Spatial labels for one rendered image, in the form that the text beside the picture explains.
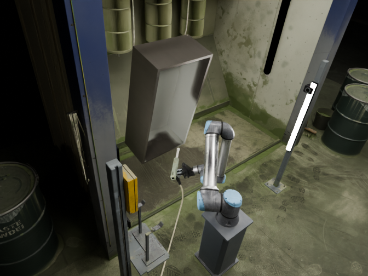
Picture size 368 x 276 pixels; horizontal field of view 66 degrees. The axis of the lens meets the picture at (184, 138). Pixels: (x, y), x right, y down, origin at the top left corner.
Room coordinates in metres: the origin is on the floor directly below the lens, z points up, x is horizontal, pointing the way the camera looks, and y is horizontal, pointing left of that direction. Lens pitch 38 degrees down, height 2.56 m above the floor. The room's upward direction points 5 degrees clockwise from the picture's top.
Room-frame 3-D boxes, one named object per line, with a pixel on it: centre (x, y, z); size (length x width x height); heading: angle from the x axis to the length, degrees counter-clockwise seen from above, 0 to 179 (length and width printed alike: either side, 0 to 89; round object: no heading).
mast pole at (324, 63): (2.47, -1.19, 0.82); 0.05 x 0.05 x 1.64; 42
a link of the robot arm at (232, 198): (1.45, -0.41, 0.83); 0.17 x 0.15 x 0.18; 91
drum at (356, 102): (3.46, -2.37, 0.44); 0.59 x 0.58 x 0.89; 146
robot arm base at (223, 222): (1.45, -0.42, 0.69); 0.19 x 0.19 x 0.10
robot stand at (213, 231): (1.45, -0.42, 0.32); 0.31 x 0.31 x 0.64; 42
